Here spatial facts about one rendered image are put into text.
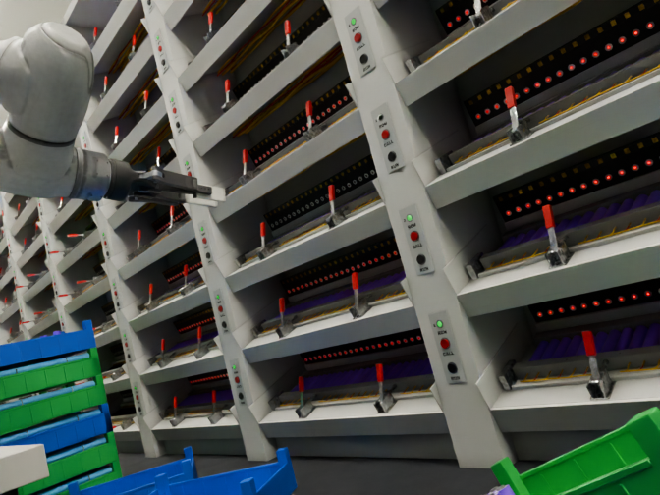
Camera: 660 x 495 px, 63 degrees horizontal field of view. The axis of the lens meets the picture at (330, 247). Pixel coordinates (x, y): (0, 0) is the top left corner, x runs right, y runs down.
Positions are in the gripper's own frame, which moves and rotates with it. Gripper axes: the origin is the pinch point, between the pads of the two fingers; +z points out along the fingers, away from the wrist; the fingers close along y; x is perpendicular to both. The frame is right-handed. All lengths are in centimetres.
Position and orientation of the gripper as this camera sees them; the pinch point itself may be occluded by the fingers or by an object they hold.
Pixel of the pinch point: (205, 195)
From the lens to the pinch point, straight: 115.4
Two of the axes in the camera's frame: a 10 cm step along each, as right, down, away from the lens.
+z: 7.7, 1.0, 6.3
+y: 6.3, -2.6, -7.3
